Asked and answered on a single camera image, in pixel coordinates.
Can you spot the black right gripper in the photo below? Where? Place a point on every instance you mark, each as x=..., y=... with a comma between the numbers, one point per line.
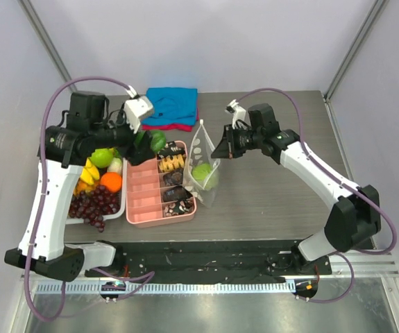
x=231, y=141

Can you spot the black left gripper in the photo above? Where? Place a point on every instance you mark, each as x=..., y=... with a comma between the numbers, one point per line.
x=142, y=151

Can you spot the green bell pepper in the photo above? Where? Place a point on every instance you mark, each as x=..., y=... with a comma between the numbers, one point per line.
x=158, y=139

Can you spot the green cabbage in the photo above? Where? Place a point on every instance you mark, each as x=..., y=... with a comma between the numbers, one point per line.
x=206, y=176

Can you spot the clear zip top bag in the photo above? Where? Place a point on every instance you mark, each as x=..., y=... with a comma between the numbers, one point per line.
x=199, y=152

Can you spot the green apple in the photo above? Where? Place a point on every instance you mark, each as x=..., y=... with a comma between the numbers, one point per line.
x=102, y=157

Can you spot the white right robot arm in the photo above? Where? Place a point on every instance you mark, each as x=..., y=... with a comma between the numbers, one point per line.
x=352, y=218

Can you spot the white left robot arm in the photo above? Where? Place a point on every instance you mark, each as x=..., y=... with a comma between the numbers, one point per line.
x=63, y=152

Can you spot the yellow insect print rolled tie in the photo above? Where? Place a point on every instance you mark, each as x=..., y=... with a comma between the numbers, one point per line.
x=171, y=163

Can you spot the magenta folded cloth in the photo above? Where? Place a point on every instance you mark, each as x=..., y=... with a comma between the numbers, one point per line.
x=171, y=127

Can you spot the orange fruit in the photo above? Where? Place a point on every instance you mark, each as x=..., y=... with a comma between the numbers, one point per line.
x=111, y=181

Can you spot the pink divided organizer tray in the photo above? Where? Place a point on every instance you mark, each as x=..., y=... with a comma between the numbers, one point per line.
x=144, y=188

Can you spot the blue folded cloth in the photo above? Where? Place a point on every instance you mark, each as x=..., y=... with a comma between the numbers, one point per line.
x=172, y=105

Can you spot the yellow banana bunch lower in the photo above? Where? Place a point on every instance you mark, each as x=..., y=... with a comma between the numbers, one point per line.
x=88, y=180

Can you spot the black pink floral rolled tie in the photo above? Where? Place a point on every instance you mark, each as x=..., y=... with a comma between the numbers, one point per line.
x=178, y=208

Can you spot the dark red grape bunch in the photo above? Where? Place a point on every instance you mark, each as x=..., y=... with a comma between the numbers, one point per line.
x=94, y=207

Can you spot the white plastic fruit basket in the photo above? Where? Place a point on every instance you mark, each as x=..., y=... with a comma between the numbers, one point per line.
x=121, y=199

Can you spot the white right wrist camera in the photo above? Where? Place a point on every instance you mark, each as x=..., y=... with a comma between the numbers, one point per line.
x=238, y=113

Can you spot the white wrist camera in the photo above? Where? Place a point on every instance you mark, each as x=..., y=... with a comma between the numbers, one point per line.
x=238, y=113
x=137, y=108

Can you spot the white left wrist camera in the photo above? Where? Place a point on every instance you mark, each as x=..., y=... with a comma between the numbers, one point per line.
x=137, y=108

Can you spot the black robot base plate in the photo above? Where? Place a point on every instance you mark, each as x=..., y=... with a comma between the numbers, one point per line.
x=215, y=262

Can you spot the white slotted cable duct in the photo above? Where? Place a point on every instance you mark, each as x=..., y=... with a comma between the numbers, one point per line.
x=113, y=287

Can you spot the aluminium frame rail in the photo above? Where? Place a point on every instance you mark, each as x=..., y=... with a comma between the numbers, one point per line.
x=364, y=266

